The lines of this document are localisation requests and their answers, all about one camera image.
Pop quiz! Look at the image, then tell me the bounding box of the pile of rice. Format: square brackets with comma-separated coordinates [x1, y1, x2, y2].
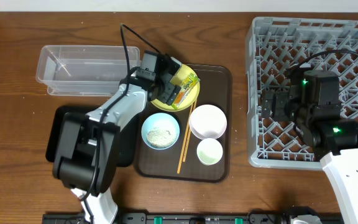
[146, 127, 177, 149]

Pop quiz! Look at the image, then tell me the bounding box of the wooden chopstick right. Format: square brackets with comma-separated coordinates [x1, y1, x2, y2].
[182, 99, 197, 162]

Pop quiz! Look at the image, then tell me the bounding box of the dark brown serving tray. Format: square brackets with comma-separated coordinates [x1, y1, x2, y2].
[134, 65, 232, 183]

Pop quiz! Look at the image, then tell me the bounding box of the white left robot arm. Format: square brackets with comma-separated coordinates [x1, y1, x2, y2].
[52, 51, 183, 223]

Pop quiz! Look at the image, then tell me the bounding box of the light blue bowl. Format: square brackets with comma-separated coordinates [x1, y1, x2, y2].
[141, 113, 180, 150]

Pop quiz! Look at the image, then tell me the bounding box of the pink white bowl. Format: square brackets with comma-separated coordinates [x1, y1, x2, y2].
[189, 105, 227, 139]

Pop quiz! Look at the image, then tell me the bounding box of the wooden chopstick left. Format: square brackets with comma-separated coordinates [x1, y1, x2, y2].
[177, 103, 195, 174]

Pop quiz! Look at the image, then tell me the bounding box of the small white cup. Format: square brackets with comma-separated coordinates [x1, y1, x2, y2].
[196, 138, 223, 166]

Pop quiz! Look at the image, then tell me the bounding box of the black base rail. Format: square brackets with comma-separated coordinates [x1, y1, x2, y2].
[42, 204, 344, 224]

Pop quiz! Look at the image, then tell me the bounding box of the clear plastic bin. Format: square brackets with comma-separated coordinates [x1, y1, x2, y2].
[35, 45, 140, 96]

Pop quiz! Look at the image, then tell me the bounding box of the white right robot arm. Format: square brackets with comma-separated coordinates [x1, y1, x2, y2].
[262, 70, 358, 223]

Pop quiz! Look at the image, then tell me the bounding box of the black square tray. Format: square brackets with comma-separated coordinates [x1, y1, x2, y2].
[45, 105, 139, 167]

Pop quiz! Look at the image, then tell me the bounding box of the grey dishwasher rack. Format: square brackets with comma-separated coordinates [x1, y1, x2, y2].
[245, 17, 358, 170]

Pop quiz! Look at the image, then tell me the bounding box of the wooden chopstick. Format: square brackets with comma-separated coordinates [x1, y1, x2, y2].
[182, 99, 197, 162]
[177, 103, 195, 174]

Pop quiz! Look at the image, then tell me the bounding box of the green snack wrapper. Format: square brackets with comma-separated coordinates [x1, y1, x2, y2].
[172, 73, 200, 109]

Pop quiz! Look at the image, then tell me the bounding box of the yellow plate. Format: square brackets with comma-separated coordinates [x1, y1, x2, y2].
[151, 64, 201, 111]

